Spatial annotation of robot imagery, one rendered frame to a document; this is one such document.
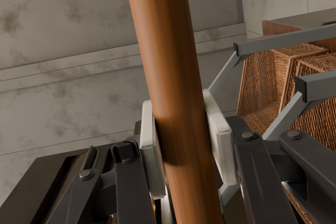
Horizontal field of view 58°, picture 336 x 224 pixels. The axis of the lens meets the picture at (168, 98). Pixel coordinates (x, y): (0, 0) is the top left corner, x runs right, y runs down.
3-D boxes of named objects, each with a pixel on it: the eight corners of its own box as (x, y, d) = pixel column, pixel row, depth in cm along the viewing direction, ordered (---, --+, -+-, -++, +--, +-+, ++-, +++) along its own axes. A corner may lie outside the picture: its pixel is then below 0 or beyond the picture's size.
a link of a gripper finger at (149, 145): (166, 198, 15) (151, 201, 15) (161, 137, 22) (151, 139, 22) (154, 144, 14) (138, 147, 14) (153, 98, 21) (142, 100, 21)
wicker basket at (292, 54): (333, 160, 128) (268, 172, 128) (280, 113, 182) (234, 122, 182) (331, 47, 113) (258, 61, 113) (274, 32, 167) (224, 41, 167)
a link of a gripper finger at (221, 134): (216, 133, 14) (232, 130, 14) (197, 89, 21) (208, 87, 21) (224, 187, 15) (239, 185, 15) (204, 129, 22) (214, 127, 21)
